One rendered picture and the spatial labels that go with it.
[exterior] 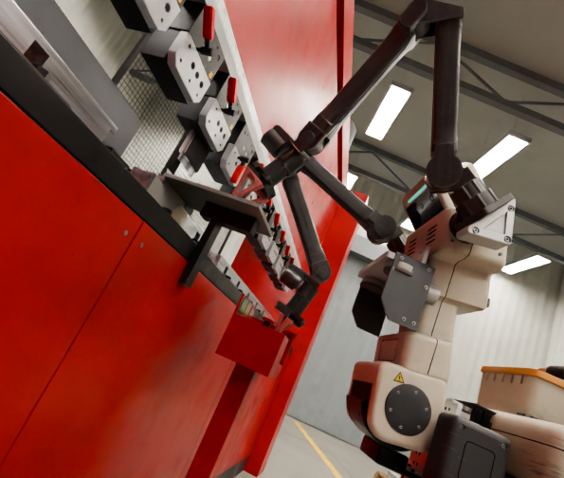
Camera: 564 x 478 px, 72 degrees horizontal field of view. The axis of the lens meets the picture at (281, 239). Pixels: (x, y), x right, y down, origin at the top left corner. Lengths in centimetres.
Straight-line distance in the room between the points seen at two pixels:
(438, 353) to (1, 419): 83
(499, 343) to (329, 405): 402
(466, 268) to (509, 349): 913
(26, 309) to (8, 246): 11
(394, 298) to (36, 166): 73
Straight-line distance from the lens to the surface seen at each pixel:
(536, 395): 111
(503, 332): 1018
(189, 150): 109
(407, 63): 589
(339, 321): 863
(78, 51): 149
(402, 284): 95
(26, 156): 57
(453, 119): 101
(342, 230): 329
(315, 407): 853
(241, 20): 116
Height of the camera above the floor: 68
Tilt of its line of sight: 17 degrees up
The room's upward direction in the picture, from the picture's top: 25 degrees clockwise
